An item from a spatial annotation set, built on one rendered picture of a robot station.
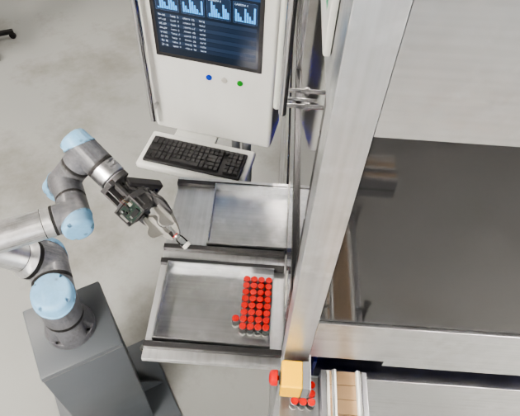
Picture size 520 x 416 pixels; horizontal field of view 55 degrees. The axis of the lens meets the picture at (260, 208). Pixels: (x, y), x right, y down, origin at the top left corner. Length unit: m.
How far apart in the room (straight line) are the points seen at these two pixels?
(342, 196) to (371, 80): 0.23
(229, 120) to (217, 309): 0.82
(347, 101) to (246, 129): 1.40
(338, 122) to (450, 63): 0.16
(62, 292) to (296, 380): 0.69
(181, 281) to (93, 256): 1.25
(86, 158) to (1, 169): 2.13
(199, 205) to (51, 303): 0.61
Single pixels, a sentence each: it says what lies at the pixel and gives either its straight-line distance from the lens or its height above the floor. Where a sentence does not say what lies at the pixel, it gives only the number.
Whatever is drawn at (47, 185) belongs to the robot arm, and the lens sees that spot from 1.38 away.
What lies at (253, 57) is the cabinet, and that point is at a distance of 1.83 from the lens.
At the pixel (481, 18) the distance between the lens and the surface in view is 0.64.
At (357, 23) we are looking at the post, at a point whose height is 1.97.
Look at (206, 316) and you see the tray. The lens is 1.56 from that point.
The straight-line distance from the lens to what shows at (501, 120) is 0.74.
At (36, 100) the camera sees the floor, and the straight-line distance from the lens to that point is 3.82.
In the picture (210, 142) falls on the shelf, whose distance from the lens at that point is 2.13.
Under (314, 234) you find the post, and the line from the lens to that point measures 0.89.
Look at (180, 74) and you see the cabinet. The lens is 1.99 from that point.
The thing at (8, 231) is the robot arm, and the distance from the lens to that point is 1.29.
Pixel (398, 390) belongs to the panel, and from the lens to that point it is 1.61.
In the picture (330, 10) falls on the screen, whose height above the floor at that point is 1.93.
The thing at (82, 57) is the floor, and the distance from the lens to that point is 4.12.
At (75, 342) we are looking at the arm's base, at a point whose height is 0.82.
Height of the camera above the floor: 2.28
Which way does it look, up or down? 51 degrees down
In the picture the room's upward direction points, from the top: 4 degrees clockwise
